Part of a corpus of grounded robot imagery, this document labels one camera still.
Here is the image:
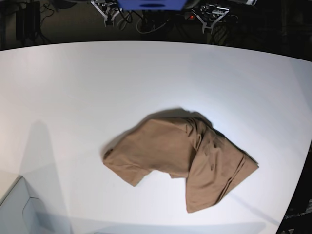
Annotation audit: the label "white cable loops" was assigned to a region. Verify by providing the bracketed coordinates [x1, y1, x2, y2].
[117, 9, 171, 34]

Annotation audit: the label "black power strip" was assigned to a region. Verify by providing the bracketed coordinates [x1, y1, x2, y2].
[183, 12, 239, 24]

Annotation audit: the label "black equipment box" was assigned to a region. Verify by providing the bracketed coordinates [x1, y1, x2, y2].
[16, 1, 41, 41]

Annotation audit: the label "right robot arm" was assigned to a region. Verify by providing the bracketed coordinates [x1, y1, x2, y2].
[91, 0, 122, 26]

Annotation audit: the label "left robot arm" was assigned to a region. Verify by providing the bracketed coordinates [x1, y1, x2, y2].
[191, 3, 230, 33]

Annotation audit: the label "brown t-shirt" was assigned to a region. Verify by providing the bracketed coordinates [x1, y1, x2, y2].
[103, 117, 258, 213]

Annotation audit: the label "blue box overhead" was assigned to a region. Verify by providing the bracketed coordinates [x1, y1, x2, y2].
[117, 0, 187, 11]

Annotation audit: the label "white bin at corner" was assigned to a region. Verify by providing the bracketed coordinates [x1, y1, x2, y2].
[0, 176, 54, 234]

